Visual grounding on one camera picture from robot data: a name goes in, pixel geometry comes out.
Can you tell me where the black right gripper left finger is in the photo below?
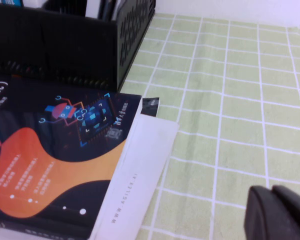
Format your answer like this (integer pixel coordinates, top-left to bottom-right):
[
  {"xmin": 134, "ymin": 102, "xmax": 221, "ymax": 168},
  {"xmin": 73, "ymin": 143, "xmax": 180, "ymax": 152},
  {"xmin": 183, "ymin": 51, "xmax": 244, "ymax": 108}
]
[{"xmin": 243, "ymin": 185, "xmax": 300, "ymax": 240}]

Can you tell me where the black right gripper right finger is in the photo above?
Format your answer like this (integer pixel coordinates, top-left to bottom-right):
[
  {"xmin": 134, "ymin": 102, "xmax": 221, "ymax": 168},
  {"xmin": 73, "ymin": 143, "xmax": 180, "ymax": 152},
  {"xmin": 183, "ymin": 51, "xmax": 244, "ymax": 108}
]
[{"xmin": 272, "ymin": 184, "xmax": 300, "ymax": 240}]

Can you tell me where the dark book with orange shapes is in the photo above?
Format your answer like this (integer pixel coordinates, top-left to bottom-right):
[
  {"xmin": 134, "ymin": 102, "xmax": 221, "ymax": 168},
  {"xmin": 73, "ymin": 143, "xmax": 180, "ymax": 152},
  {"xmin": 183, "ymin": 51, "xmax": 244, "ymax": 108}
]
[{"xmin": 0, "ymin": 74, "xmax": 144, "ymax": 240}]

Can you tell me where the black mesh book holder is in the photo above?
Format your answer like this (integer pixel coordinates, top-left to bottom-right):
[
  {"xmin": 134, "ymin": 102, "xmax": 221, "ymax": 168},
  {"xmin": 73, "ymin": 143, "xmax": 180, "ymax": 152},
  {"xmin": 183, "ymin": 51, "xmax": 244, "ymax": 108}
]
[{"xmin": 0, "ymin": 0, "xmax": 157, "ymax": 93}]

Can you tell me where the book with cyan spine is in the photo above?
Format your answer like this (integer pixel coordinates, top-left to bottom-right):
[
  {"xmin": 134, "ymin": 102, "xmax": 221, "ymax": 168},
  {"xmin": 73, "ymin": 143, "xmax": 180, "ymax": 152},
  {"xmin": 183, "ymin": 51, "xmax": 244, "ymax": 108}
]
[{"xmin": 1, "ymin": 0, "xmax": 25, "ymax": 7}]

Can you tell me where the green checked tablecloth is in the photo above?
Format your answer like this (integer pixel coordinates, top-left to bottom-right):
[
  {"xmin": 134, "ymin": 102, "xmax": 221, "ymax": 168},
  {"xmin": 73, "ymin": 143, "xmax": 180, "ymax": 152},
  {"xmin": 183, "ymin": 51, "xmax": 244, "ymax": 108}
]
[{"xmin": 119, "ymin": 12, "xmax": 300, "ymax": 240}]

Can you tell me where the white brochure with website print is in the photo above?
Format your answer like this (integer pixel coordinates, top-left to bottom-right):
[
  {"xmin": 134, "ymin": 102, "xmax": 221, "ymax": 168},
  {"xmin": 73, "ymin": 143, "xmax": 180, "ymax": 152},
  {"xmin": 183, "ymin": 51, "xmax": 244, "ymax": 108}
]
[{"xmin": 88, "ymin": 113, "xmax": 180, "ymax": 240}]

